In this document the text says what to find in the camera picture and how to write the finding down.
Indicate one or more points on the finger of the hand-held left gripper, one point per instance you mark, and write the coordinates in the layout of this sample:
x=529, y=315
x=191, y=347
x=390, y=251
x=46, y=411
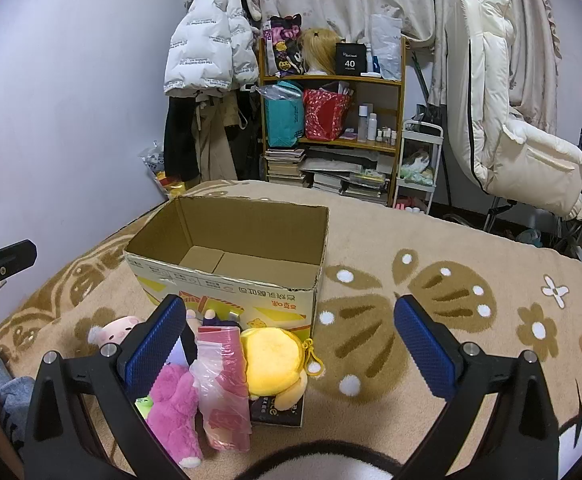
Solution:
x=11, y=256

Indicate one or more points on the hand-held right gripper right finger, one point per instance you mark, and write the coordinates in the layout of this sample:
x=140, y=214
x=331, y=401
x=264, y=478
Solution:
x=423, y=350

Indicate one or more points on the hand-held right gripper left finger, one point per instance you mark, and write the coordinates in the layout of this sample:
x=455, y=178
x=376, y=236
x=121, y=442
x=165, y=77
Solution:
x=153, y=350

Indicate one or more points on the pink pig plush toy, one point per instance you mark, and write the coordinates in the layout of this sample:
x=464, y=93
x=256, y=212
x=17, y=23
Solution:
x=118, y=327

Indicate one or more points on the pink bear plush toy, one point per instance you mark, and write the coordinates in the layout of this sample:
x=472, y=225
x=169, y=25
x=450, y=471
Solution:
x=171, y=410

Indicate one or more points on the pink packet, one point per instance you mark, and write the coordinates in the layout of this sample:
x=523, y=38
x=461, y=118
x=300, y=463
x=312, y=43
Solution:
x=221, y=385

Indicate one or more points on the black tissue pack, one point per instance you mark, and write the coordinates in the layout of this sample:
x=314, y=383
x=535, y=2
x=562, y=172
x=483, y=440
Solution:
x=281, y=412

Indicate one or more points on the printed cardboard box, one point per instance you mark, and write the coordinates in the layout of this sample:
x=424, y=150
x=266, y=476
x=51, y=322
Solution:
x=251, y=230

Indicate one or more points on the small green toy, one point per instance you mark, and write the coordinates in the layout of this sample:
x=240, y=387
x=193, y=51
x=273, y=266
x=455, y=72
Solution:
x=144, y=404

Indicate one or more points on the yellow and red packet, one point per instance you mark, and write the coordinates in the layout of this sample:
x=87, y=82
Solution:
x=173, y=187

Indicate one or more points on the clear snack bag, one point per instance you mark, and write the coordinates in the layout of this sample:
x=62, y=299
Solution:
x=153, y=160

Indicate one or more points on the pale green cloth bundle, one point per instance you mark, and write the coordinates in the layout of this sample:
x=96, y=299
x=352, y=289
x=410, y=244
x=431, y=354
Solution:
x=416, y=167

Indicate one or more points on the wide stack of books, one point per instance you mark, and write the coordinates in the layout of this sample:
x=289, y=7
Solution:
x=341, y=180

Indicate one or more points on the dark hanging coat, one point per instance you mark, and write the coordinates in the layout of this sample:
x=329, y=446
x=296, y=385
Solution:
x=178, y=135

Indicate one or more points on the beige hanging garment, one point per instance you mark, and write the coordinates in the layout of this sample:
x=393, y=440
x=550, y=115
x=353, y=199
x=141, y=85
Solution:
x=213, y=140

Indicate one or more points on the white rolling cart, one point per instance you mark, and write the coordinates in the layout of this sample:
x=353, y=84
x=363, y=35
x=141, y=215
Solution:
x=423, y=126

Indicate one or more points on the small stack of books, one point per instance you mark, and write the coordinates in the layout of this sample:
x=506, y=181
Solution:
x=283, y=167

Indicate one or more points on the group of cosmetic bottles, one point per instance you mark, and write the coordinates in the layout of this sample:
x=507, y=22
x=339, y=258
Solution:
x=366, y=120

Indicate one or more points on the cream padded chair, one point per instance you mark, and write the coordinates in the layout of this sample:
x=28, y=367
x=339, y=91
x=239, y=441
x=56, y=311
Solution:
x=491, y=110

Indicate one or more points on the red patterned bag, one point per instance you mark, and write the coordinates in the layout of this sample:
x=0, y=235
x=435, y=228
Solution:
x=323, y=115

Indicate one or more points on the teal bag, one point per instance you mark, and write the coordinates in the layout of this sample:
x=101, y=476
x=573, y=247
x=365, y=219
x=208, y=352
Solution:
x=283, y=120

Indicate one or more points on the white puffer jacket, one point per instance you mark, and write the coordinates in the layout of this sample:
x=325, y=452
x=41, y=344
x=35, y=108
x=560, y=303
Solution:
x=206, y=45

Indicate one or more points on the wooden shelf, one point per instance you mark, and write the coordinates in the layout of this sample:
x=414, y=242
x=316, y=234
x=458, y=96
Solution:
x=321, y=79

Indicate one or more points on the black box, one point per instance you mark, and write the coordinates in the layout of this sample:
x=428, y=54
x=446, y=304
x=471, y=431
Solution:
x=350, y=60

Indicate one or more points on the white plastic bag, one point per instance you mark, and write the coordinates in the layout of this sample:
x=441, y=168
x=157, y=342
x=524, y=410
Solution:
x=386, y=45

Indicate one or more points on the blonde wig head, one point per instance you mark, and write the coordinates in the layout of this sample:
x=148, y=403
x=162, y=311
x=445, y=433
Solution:
x=318, y=47

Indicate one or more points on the black patterned bag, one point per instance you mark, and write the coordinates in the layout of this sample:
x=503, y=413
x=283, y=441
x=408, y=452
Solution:
x=283, y=45

